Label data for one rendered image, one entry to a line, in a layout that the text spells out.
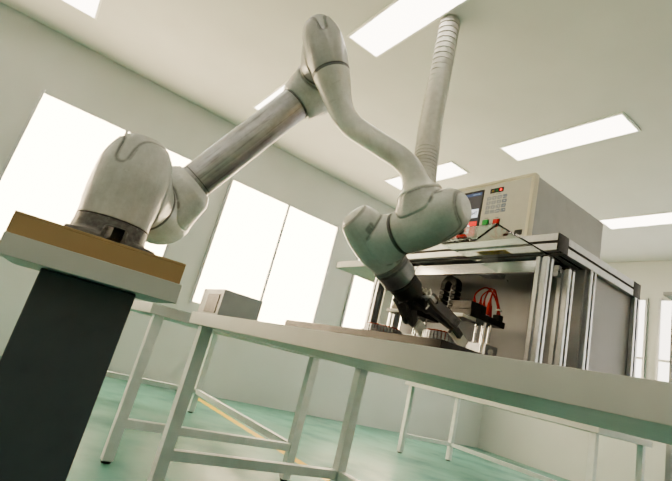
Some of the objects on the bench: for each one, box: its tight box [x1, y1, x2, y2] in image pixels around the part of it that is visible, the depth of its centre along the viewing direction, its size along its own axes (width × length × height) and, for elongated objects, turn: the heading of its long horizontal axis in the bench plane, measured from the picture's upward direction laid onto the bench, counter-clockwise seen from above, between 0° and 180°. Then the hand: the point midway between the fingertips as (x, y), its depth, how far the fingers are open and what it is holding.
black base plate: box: [285, 319, 482, 354], centre depth 128 cm, size 47×64×2 cm
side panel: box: [578, 270, 640, 377], centre depth 125 cm, size 28×3×32 cm, turn 165°
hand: (443, 339), depth 119 cm, fingers closed on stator, 11 cm apart
